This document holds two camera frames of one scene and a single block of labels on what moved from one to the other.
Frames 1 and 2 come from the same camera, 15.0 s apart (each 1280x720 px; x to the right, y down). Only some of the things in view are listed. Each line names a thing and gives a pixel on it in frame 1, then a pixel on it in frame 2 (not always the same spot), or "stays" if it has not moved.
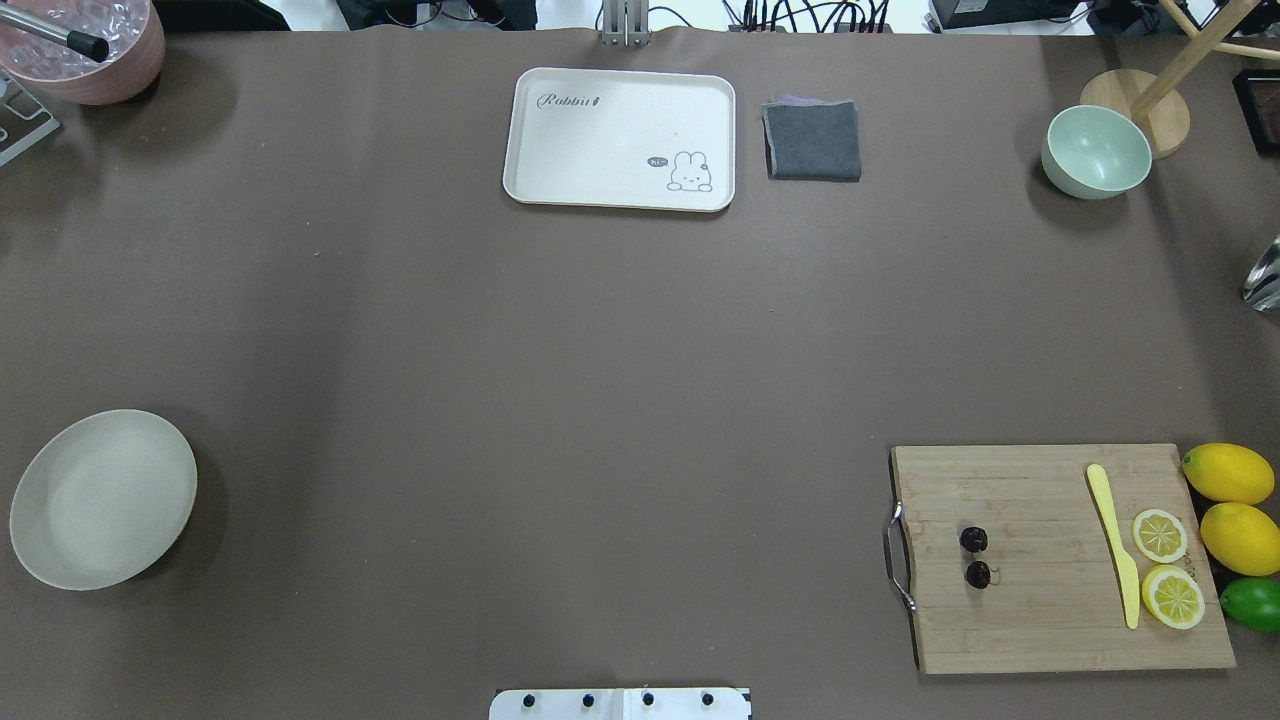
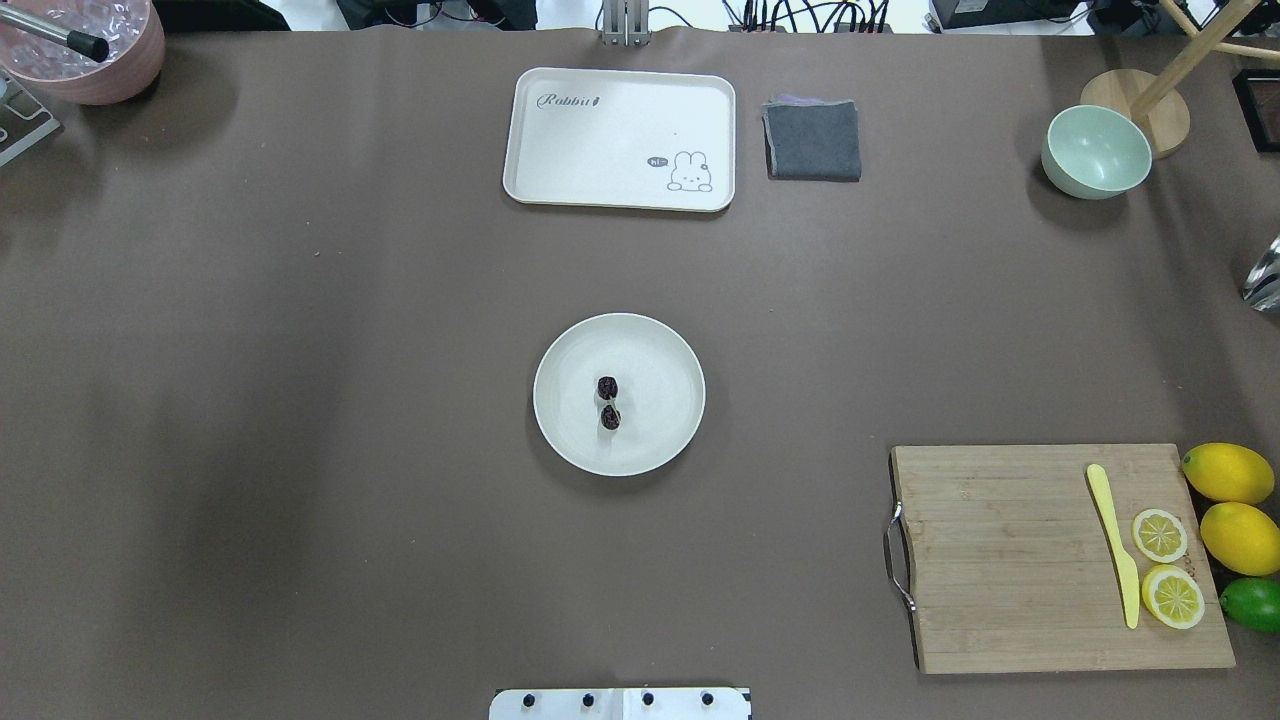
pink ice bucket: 93,52 stays
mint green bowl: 1093,152 stays
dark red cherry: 978,574 to 610,417
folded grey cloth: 812,139 stays
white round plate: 103,499 to 660,394
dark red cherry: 974,539 to 607,387
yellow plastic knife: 1130,574 stays
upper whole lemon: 1229,472 stays
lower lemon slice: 1173,596 stays
